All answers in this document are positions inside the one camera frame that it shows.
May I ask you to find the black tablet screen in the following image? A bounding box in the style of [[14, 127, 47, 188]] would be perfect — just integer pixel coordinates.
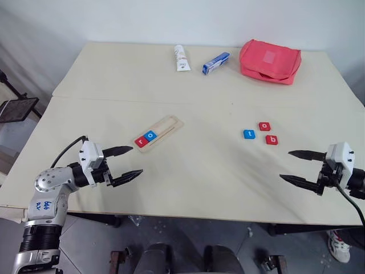
[[0, 97, 40, 124]]

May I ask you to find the dark trouser leg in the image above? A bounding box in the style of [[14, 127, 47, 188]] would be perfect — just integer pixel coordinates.
[[338, 228, 365, 249]]

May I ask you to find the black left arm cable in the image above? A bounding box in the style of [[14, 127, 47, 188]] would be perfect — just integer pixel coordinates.
[[50, 135, 88, 169]]

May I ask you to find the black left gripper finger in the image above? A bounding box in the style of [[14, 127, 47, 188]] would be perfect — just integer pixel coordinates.
[[111, 169, 144, 188], [102, 146, 134, 158]]

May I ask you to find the blue and white carton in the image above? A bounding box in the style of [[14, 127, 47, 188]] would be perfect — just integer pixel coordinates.
[[202, 51, 232, 76]]

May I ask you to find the dark rounded shape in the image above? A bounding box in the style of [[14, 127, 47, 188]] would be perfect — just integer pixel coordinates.
[[141, 242, 173, 274]]

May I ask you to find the white sneaker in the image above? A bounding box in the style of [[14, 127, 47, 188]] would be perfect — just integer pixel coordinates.
[[327, 229, 351, 264]]

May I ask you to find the wooden letter tray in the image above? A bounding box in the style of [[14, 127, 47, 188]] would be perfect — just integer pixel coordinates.
[[133, 114, 184, 154]]

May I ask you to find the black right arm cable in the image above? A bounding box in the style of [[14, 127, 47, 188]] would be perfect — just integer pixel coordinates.
[[334, 182, 365, 227]]

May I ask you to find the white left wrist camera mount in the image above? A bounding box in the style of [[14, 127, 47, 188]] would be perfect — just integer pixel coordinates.
[[79, 140, 105, 187]]

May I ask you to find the black tablet stand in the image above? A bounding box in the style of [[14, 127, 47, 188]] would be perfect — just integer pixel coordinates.
[[0, 69, 43, 118]]

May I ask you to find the blue letter tile o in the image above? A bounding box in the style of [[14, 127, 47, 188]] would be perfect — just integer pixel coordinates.
[[143, 130, 159, 143]]

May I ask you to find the red fabric pouch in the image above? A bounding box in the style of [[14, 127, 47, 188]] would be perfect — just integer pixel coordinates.
[[238, 39, 302, 86]]

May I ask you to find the white cream tube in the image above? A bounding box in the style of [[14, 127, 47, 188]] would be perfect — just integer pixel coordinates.
[[173, 45, 192, 73]]

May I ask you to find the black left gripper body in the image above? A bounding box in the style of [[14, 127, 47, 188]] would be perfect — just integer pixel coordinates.
[[91, 159, 115, 188]]

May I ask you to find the rusty caster foot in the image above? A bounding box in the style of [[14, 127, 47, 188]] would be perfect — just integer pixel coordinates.
[[110, 247, 133, 274], [257, 250, 287, 274]]

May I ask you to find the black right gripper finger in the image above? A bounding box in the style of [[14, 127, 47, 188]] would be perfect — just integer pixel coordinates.
[[287, 150, 327, 162], [279, 174, 321, 194]]

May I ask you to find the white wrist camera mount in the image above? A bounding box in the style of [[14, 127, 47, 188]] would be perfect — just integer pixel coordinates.
[[325, 141, 355, 190], [79, 140, 105, 187]]

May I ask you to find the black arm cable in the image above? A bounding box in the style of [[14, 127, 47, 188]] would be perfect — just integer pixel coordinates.
[[50, 135, 88, 169], [334, 182, 365, 227]]

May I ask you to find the black table frame bar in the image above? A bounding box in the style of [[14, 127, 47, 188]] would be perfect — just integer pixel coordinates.
[[67, 212, 121, 228], [267, 223, 365, 237]]

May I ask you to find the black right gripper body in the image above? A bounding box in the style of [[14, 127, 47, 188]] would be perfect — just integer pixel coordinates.
[[315, 160, 343, 198]]

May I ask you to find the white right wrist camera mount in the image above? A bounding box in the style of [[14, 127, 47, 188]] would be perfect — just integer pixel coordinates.
[[325, 141, 355, 190]]

